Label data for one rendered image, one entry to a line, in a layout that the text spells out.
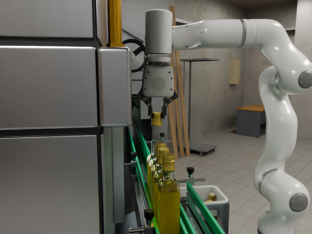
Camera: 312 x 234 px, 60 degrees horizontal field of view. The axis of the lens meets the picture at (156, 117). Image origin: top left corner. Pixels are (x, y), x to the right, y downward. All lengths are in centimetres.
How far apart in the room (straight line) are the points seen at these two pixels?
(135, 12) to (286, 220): 144
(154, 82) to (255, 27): 36
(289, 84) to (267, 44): 14
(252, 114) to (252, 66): 206
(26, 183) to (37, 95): 7
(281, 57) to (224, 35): 19
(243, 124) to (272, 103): 616
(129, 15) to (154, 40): 104
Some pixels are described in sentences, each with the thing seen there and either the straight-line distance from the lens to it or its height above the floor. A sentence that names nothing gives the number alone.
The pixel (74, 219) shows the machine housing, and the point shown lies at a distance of 24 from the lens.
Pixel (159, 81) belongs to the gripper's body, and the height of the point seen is 152.
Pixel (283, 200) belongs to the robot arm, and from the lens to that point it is 100.
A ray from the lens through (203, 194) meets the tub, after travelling 137.
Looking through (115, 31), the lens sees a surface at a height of 161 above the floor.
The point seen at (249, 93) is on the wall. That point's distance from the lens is 869.
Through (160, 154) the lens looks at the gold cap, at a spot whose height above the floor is 132.
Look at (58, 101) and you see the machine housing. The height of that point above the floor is 153.
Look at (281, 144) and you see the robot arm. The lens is 101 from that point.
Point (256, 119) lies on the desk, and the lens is 704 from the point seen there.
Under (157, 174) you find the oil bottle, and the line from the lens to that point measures 80.
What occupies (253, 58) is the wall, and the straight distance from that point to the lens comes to 865.
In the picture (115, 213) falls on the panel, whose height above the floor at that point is 118.
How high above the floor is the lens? 155
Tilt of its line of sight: 9 degrees down
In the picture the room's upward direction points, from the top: straight up
